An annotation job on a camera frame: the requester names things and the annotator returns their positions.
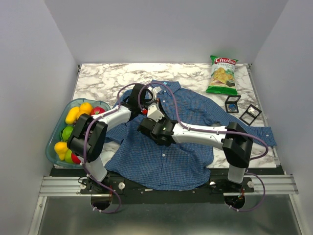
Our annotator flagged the blue checked shirt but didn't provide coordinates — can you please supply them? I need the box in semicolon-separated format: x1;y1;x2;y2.
105;81;276;185

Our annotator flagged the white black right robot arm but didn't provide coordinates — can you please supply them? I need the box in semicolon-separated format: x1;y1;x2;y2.
137;117;253;192

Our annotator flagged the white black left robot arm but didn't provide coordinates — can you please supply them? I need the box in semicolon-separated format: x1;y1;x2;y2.
67;83;160;193

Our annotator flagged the black box with blue brooch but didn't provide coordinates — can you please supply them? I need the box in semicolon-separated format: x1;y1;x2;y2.
224;95;241;114

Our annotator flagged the black box with gold brooch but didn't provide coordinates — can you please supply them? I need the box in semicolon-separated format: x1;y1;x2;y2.
239;104;262;126

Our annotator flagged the orange fruit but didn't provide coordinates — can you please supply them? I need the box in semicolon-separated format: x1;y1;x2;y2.
80;102;93;114

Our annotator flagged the yellow mango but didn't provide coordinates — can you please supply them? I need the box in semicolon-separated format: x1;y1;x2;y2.
65;106;80;125

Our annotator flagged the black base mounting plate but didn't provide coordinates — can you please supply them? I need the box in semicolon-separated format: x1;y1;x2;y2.
81;169;254;208

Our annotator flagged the green cassava chips bag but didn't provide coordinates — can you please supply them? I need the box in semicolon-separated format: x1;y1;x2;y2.
206;55;238;95

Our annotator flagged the teal plastic fruit basket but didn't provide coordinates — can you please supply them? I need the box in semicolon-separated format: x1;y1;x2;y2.
45;98;111;169

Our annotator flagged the yellow pear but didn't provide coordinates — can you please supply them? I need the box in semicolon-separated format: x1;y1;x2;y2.
54;141;68;161

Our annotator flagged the green apple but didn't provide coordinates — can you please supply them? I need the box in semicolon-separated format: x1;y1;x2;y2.
64;149;74;164

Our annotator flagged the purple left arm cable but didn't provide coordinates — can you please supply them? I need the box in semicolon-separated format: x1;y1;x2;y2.
80;83;157;214

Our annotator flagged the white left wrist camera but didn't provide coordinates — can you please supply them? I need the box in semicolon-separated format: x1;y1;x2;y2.
147;86;162;101

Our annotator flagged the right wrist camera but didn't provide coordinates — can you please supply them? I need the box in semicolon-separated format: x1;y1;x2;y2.
147;103;165;122

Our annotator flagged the aluminium frame rail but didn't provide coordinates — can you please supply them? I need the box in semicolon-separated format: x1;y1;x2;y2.
39;173;299;196

